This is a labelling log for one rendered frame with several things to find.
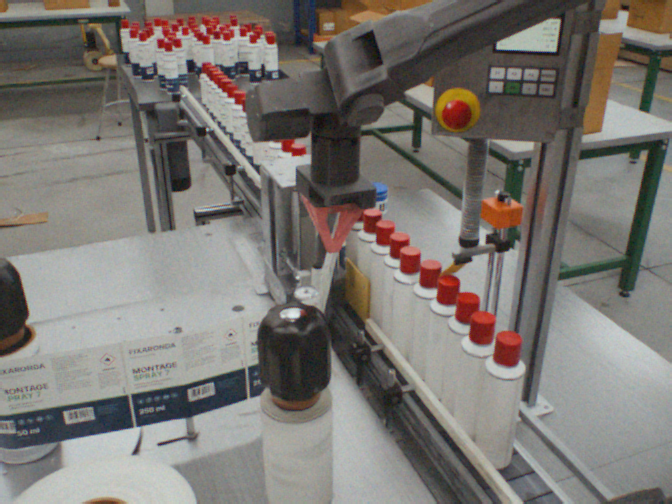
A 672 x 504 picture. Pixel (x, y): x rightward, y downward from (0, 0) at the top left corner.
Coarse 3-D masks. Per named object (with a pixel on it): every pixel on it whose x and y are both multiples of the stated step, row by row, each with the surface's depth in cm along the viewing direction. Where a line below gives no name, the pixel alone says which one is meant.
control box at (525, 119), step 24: (456, 72) 88; (480, 72) 88; (456, 96) 90; (480, 96) 89; (504, 96) 88; (432, 120) 93; (480, 120) 90; (504, 120) 90; (528, 120) 89; (552, 120) 88
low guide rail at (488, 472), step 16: (368, 320) 120; (384, 336) 115; (384, 352) 114; (400, 368) 109; (416, 384) 104; (432, 400) 101; (448, 416) 98; (448, 432) 97; (464, 432) 95; (464, 448) 93; (480, 464) 90; (496, 480) 87; (512, 496) 85
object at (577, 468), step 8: (520, 408) 92; (520, 416) 92; (528, 416) 91; (528, 424) 91; (536, 424) 89; (536, 432) 89; (544, 432) 88; (544, 440) 88; (552, 440) 87; (552, 448) 87; (560, 448) 85; (560, 456) 85; (568, 456) 84; (568, 464) 84; (576, 464) 83; (576, 472) 83; (584, 472) 82; (584, 480) 81; (592, 480) 81; (592, 488) 80; (600, 488) 80; (600, 496) 79; (608, 496) 79
